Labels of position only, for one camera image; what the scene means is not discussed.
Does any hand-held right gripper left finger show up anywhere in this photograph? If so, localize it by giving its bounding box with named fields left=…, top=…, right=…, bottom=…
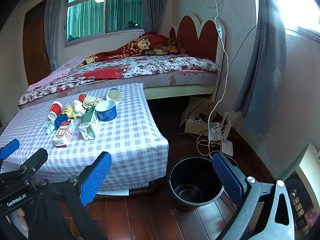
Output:
left=32, top=151, right=113, bottom=240

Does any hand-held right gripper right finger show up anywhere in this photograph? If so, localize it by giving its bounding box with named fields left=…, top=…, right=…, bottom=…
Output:
left=212, top=152, right=297, bottom=240

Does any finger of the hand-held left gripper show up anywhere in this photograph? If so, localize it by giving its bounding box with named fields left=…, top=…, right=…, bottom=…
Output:
left=0, top=139, right=20, bottom=170
left=14, top=148, right=48, bottom=180

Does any light blue cloth wad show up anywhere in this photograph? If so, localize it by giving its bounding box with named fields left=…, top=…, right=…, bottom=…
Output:
left=44, top=120, right=57, bottom=135

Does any red white drink carton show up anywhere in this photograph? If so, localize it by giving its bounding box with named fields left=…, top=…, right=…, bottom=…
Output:
left=52, top=120, right=75, bottom=147

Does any black plastic bucket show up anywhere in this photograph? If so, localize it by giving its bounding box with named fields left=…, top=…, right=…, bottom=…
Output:
left=170, top=156, right=224, bottom=212

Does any dark blue cloth wad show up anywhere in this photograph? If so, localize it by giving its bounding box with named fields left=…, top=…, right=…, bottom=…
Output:
left=54, top=114, right=68, bottom=128

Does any green white drink carton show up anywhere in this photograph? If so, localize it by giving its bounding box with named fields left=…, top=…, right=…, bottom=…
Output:
left=79, top=106, right=99, bottom=141

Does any red paper cup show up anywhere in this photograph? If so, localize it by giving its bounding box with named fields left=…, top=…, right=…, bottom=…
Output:
left=48, top=101, right=63, bottom=120

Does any blue paper bowl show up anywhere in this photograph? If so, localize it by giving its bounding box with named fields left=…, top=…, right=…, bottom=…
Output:
left=95, top=100, right=117, bottom=122

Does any white tissue wad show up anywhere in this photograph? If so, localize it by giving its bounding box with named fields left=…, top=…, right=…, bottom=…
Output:
left=73, top=100, right=87, bottom=118

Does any beige cloth wad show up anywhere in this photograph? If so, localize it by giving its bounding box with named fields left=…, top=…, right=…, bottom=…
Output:
left=83, top=95, right=103, bottom=109

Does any person's left hand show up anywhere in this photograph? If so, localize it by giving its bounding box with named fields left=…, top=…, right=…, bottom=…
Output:
left=12, top=208, right=28, bottom=238

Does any white grid sheet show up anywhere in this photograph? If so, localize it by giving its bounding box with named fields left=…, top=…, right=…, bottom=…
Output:
left=96, top=182, right=150, bottom=197

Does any white router with antennas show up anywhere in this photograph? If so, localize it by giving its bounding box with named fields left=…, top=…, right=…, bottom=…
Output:
left=221, top=112, right=234, bottom=157

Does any checkered cloth table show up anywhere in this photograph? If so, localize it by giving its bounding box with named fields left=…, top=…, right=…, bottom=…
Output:
left=0, top=82, right=169, bottom=190

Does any white modem box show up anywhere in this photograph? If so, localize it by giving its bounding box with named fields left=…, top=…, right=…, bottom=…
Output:
left=209, top=121, right=223, bottom=140

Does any open cardboard box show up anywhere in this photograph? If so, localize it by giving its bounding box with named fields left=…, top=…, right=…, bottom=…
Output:
left=180, top=96, right=217, bottom=137

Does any black button panel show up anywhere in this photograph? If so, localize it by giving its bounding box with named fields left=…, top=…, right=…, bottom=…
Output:
left=285, top=171, right=320, bottom=240

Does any white desk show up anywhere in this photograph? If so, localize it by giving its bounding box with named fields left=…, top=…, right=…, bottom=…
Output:
left=299, top=142, right=320, bottom=188

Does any pink bed sheet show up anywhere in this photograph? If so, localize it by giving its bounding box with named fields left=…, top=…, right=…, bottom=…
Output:
left=27, top=56, right=87, bottom=92

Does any brown wooden door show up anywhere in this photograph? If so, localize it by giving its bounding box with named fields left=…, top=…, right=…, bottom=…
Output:
left=22, top=0, right=52, bottom=87

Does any grey floral mattress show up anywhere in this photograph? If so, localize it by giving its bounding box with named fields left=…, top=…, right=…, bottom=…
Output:
left=56, top=70, right=218, bottom=98

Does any blue grey patterned curtain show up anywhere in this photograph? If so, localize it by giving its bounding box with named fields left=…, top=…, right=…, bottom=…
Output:
left=232, top=0, right=288, bottom=139

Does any bed with floral sheet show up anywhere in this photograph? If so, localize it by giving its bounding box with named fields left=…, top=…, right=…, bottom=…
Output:
left=19, top=55, right=219, bottom=105

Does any grey window curtain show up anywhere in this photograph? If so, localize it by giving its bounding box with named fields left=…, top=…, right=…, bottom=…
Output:
left=140, top=0, right=173, bottom=37
left=45, top=0, right=72, bottom=72

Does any red printed blanket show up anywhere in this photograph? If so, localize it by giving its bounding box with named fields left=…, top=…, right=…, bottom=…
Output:
left=77, top=32, right=187, bottom=68

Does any white framed window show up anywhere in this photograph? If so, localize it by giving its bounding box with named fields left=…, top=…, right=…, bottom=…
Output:
left=64, top=0, right=147, bottom=48

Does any thick white cable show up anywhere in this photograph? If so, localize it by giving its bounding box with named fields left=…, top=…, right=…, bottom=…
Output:
left=196, top=0, right=229, bottom=157

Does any thin black cable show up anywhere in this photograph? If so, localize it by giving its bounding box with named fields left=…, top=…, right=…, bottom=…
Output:
left=179, top=25, right=258, bottom=128

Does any white red bed frame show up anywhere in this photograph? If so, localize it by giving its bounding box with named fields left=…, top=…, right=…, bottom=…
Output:
left=144, top=14, right=227, bottom=100

